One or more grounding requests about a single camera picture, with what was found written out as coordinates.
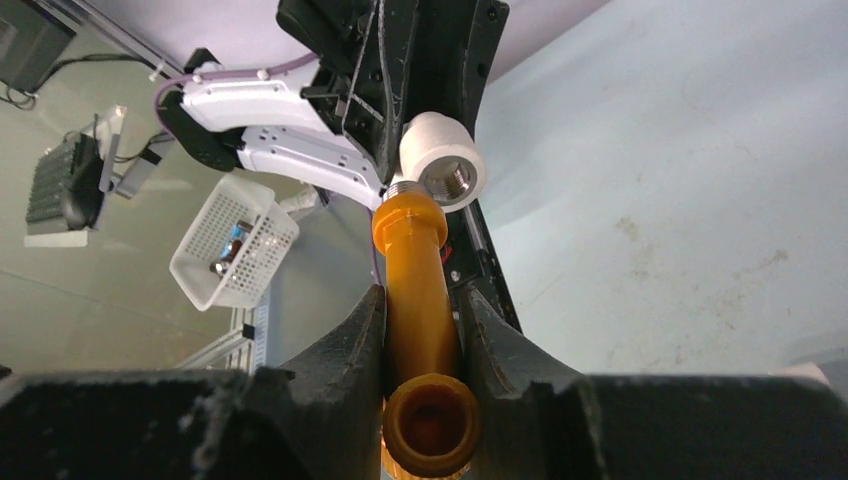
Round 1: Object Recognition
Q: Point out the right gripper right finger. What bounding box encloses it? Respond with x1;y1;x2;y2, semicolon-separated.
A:
459;289;847;479

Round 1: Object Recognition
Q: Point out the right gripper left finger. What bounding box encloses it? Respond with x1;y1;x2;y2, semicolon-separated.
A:
1;285;386;479

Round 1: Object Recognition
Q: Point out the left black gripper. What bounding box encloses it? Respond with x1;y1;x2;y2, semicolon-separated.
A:
276;0;510;184

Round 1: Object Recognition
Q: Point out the orange water faucet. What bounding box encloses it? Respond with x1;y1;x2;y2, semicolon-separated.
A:
372;181;481;479

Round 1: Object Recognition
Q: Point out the white pipe elbow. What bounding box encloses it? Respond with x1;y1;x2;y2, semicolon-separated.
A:
399;112;488;213

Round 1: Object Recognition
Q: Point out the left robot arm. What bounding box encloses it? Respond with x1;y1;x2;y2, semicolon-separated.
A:
154;1;510;213

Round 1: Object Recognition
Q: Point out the white perforated basket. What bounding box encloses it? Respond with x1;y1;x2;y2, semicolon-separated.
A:
169;174;300;312

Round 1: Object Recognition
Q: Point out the white ventilated cable duct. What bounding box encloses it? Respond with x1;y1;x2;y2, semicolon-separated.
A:
224;289;271;373

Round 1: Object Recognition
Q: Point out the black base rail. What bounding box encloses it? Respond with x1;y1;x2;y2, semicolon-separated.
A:
441;200;523;333

